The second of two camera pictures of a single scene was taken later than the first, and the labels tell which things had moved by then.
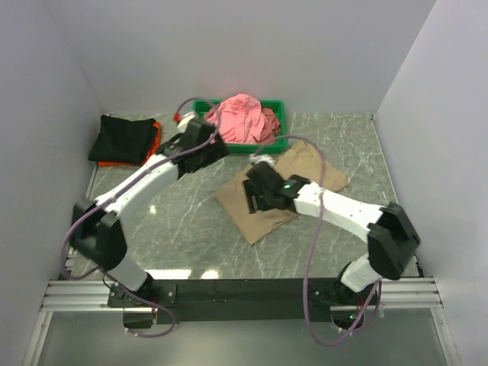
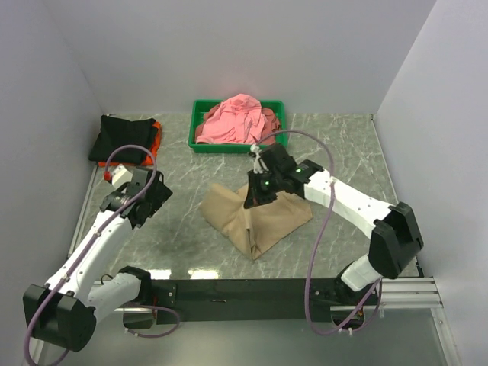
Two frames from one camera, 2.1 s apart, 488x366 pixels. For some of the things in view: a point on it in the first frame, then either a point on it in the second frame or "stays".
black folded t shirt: (122, 140) stays
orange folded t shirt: (152, 148) stays
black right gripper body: (261, 199) -> (265, 186)
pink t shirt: (239, 118) stays
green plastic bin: (200, 107) stays
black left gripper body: (212, 152) -> (157, 199)
